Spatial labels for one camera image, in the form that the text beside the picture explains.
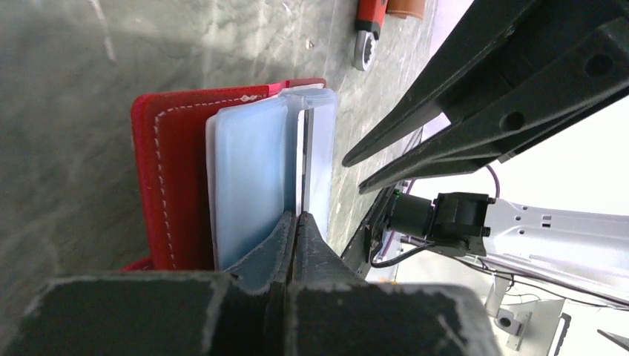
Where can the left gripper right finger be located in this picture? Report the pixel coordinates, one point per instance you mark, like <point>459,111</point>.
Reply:
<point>332,311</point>

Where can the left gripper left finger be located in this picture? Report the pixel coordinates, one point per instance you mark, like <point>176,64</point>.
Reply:
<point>167,313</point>

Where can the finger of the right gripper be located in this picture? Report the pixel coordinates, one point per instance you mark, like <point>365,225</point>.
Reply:
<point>484,27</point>
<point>588,78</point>

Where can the red card holder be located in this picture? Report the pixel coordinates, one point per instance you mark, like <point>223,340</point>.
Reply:
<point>219,167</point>

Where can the silver grey credit card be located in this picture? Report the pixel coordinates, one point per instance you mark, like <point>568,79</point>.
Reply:
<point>308,117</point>

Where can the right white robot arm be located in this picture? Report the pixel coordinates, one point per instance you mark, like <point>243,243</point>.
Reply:
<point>510,75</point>

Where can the brown card holder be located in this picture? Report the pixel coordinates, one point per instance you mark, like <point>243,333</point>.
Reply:
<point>403,9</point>

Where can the red handled adjustable wrench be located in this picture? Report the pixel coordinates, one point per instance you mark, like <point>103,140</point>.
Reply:
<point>368,22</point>

